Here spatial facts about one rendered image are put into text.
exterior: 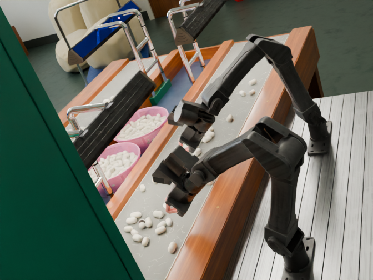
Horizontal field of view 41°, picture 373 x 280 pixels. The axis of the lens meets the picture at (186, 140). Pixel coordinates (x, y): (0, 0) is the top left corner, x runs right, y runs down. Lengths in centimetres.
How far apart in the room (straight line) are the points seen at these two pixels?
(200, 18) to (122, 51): 256
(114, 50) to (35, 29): 329
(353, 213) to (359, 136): 39
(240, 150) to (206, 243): 35
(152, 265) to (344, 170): 68
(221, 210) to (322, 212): 30
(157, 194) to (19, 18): 631
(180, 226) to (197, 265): 22
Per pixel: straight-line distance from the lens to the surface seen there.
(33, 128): 79
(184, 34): 199
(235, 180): 159
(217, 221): 145
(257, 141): 109
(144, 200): 172
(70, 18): 632
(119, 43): 459
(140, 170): 183
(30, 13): 768
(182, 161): 131
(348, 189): 159
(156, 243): 152
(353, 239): 143
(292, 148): 111
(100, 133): 145
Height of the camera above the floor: 167
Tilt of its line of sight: 28 degrees down
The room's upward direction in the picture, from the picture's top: 22 degrees counter-clockwise
